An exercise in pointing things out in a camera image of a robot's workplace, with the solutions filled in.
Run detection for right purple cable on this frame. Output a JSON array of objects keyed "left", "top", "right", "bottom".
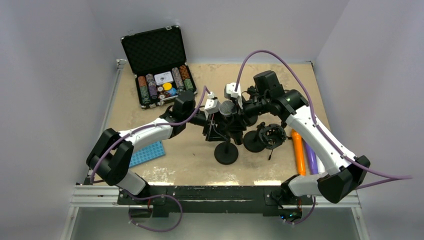
[{"left": 234, "top": 49, "right": 413, "bottom": 190}]

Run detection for black clip round base stand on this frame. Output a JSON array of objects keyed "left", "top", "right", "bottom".
[{"left": 247, "top": 85, "right": 264, "bottom": 100}]

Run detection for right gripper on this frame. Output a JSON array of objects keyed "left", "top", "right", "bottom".
[{"left": 224, "top": 94, "right": 270, "bottom": 131}]

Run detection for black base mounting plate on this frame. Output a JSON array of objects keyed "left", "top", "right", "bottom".
[{"left": 117, "top": 185, "right": 303, "bottom": 222}]

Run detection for orange microphone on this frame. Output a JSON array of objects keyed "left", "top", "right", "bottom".
[{"left": 291, "top": 129, "right": 306, "bottom": 176}]

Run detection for black poker chip case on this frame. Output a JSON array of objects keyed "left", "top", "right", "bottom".
[{"left": 120, "top": 25, "right": 198, "bottom": 109}]

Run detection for black tripod shock mount stand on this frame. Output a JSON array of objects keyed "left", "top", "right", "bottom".
[{"left": 266, "top": 123, "right": 292, "bottom": 161}]

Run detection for white card box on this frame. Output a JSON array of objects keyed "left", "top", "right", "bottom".
[{"left": 154, "top": 71, "right": 174, "bottom": 85}]

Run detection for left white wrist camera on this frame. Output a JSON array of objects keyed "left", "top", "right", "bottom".
[{"left": 204, "top": 91, "right": 221, "bottom": 119}]

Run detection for blue building baseplate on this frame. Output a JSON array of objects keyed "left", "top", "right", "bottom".
[{"left": 129, "top": 141, "right": 166, "bottom": 168}]

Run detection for yellow chip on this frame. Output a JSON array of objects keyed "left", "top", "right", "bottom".
[{"left": 162, "top": 82, "right": 173, "bottom": 91}]

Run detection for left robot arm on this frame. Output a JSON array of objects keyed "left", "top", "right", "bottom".
[{"left": 86, "top": 89, "right": 220, "bottom": 205}]

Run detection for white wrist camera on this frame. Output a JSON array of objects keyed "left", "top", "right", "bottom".
[
  {"left": 224, "top": 82, "right": 243, "bottom": 100},
  {"left": 204, "top": 91, "right": 221, "bottom": 119}
]

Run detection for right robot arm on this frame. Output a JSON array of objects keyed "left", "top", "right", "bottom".
[{"left": 224, "top": 70, "right": 371, "bottom": 204}]

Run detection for black silver-head microphone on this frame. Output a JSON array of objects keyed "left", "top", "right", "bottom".
[{"left": 219, "top": 100, "right": 236, "bottom": 124}]

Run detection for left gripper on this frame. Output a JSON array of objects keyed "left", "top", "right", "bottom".
[{"left": 183, "top": 107, "right": 228, "bottom": 142}]

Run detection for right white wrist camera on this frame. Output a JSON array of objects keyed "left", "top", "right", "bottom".
[{"left": 224, "top": 82, "right": 243, "bottom": 100}]

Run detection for purple microphone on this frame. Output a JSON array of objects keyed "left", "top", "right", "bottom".
[{"left": 303, "top": 141, "right": 319, "bottom": 175}]

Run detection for white microphone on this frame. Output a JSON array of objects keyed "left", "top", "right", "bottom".
[{"left": 315, "top": 155, "right": 326, "bottom": 174}]

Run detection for black shock mount round stand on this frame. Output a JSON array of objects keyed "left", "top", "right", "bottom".
[{"left": 243, "top": 122, "right": 270, "bottom": 153}]

